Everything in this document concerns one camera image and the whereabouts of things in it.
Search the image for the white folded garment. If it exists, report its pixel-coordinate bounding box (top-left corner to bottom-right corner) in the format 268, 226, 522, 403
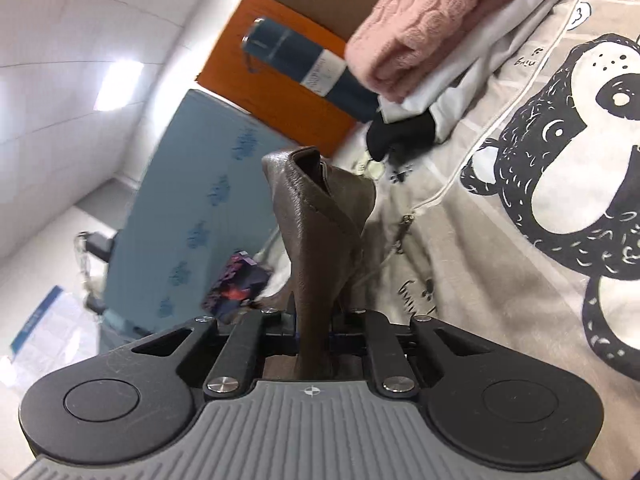
380, 0, 560, 142

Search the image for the orange board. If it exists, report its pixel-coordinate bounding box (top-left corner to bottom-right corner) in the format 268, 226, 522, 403
196, 0, 356, 157

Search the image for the dark teal rolled tube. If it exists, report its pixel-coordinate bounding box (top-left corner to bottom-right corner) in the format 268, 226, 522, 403
241, 16, 378, 124

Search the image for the brown leather jacket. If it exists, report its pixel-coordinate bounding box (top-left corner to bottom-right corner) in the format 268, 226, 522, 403
262, 146, 376, 380

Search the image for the large blue carton box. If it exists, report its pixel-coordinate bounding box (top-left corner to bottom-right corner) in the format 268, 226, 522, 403
103, 90, 294, 339

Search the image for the panda print storage bag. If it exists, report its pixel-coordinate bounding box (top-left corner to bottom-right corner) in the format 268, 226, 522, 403
352, 0, 639, 479

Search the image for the small photo screen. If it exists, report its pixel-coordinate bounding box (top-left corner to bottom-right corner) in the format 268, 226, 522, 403
201, 250, 270, 324

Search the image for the wall information poster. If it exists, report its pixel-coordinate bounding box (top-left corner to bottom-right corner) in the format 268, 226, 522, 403
10, 286, 99, 377

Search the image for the pink knitted sweater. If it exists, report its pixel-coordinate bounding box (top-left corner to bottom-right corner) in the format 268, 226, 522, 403
345, 0, 512, 103

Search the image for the black garment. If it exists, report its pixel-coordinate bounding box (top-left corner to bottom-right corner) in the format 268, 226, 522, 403
366, 110, 436, 162

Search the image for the black power adapter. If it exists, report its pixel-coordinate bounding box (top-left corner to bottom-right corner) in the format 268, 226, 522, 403
76, 231, 118, 263

